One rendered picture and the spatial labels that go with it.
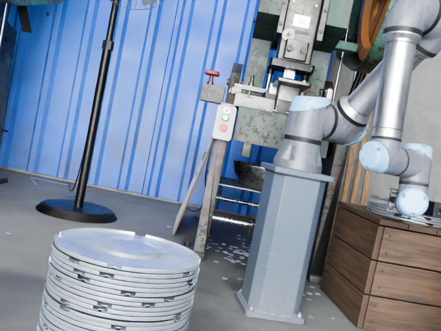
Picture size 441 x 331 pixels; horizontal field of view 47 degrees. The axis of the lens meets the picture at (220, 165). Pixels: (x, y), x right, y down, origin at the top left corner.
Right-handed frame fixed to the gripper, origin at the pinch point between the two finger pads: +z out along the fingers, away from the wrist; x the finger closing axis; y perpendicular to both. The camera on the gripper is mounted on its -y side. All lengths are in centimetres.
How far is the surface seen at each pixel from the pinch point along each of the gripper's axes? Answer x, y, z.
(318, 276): 35, 25, 36
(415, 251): 14.0, -4.2, -3.7
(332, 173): -6.8, 27.7, 33.8
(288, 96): -35, 52, 37
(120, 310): 31, 51, -91
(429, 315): 32.8, -12.8, 1.1
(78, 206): 33, 143, 48
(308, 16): -72, 52, 44
